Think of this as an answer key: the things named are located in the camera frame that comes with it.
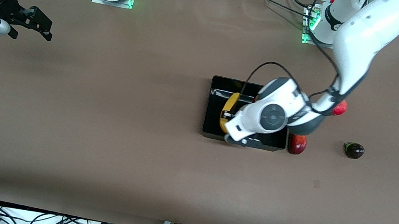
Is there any red yellow mango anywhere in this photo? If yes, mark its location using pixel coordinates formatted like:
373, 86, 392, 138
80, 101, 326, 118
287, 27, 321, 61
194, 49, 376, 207
286, 133, 308, 156

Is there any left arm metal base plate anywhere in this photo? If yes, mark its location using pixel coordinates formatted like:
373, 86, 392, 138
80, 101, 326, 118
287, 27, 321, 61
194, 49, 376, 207
299, 4, 341, 50

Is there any red pomegranate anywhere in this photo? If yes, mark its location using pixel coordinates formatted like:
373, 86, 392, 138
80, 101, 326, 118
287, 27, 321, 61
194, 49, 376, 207
331, 98, 349, 118

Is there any yellow banana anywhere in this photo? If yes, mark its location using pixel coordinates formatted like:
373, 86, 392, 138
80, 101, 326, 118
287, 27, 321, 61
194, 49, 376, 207
217, 90, 241, 135

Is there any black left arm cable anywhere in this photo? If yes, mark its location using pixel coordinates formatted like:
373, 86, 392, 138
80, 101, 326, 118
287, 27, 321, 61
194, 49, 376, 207
240, 13, 362, 114

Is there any thin black tabletop cable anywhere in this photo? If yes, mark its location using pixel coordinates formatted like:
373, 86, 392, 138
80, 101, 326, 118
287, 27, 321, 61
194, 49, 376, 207
238, 0, 319, 20

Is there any black rectangular box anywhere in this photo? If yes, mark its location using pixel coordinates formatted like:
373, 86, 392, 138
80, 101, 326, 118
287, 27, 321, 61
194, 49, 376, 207
201, 75, 296, 154

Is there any dark purple eggplant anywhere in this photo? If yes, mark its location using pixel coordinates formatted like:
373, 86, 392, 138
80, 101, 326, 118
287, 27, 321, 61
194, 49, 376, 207
342, 141, 366, 161

